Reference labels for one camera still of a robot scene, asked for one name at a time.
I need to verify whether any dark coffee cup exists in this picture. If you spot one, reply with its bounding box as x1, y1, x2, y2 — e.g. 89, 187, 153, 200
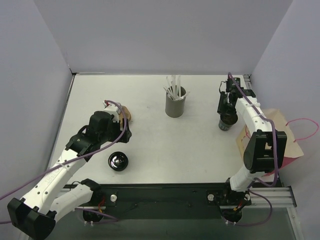
218, 113, 238, 131

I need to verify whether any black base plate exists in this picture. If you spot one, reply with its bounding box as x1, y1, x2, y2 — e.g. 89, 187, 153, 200
84, 183, 252, 220

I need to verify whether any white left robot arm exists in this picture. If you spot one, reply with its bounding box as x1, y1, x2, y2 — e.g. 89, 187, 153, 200
7, 110, 132, 240

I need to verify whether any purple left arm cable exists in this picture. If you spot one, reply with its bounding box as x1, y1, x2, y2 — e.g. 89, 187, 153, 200
0, 99, 126, 226

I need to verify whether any grey cylindrical holder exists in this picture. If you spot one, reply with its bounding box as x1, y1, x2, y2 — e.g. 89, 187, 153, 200
165, 87, 187, 118

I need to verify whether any aluminium frame rail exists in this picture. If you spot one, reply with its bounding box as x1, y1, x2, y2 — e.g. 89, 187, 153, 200
243, 73, 298, 208

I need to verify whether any black cup lid stack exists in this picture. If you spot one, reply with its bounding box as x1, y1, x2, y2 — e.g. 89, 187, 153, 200
108, 151, 129, 172

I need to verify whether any beige pink paper bag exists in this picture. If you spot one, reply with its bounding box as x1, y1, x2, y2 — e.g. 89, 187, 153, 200
235, 108, 320, 170

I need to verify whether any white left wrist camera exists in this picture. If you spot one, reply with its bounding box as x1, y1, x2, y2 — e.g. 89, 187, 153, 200
103, 100, 122, 123

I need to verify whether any brown cardboard cup carrier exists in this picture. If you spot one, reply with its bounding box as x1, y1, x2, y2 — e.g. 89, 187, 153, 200
119, 105, 132, 122

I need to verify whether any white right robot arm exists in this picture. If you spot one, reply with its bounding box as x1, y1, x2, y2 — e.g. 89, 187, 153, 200
217, 73, 287, 204

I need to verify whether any white stirrer sticks bundle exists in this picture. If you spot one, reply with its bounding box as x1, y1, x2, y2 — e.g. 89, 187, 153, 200
163, 75, 190, 102

